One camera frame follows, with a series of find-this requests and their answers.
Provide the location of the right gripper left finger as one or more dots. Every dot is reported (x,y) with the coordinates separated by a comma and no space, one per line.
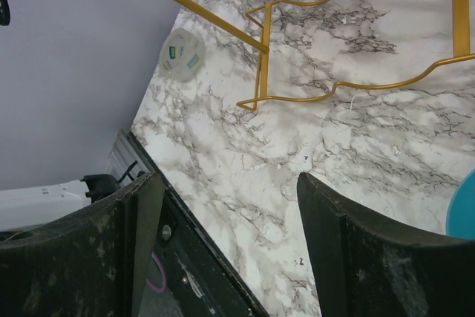
(92,262)

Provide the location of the teal wine glass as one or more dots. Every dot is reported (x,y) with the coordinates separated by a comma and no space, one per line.
(459,221)

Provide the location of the clear tape roll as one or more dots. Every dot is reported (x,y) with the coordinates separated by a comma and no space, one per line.
(182,56)

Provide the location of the gold wire glass rack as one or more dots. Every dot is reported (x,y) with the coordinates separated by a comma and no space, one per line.
(92,60)

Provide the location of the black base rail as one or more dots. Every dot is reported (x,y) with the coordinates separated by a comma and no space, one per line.
(199,276)

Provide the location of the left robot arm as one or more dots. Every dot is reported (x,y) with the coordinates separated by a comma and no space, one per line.
(22,209)

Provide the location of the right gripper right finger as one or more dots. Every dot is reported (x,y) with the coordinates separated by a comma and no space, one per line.
(367,264)

